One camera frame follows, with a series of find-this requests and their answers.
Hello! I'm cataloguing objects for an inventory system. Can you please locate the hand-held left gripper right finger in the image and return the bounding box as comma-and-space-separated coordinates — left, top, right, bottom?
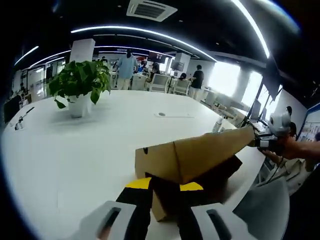
177, 183, 240, 240

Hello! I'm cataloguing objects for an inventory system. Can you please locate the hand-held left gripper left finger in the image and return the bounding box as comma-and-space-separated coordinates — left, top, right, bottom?
72, 177, 153, 240

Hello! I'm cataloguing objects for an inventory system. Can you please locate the brown cardboard shoe box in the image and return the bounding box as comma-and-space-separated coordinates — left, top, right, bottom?
134, 125, 256, 223

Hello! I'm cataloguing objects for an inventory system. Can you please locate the person's right hand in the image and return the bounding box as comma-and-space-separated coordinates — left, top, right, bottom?
261, 136, 301, 161

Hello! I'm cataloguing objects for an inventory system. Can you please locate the open laptop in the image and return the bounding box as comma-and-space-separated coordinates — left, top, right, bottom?
246, 99, 268, 126

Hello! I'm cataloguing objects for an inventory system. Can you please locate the person's beige clothing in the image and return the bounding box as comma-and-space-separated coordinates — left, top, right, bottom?
282, 158, 318, 196

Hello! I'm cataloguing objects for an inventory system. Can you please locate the white bottle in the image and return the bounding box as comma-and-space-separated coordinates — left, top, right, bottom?
211, 116, 224, 133

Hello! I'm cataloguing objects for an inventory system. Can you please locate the grey chair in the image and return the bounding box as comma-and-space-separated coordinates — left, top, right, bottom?
233, 177, 291, 238

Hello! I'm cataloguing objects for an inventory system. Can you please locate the white mesh office chair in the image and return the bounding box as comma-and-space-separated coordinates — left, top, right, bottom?
173, 79, 191, 95
149, 73, 170, 92

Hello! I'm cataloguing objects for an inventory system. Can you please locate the long ceiling light strip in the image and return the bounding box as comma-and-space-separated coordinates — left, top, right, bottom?
70, 25, 218, 62
231, 0, 271, 60

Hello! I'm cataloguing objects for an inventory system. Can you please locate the green plant in white pot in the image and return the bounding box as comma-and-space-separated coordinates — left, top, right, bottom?
48, 59, 112, 118

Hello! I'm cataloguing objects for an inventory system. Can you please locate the black and white tool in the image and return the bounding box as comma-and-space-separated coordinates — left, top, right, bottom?
13, 106, 35, 131

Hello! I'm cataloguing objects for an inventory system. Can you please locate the black desk monitor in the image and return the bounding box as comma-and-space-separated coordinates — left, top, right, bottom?
3, 96, 22, 125

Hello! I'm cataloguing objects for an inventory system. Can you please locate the white pillar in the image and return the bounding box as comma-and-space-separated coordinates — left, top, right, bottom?
69, 38, 96, 63

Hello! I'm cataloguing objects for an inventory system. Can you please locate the ceiling air conditioner vent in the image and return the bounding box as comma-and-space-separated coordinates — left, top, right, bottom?
126, 0, 179, 23

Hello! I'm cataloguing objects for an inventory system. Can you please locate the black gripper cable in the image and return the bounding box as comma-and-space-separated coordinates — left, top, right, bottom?
267, 157, 285, 181

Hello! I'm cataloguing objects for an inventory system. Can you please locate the wall poster board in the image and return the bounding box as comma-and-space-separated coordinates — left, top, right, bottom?
298, 103, 320, 143

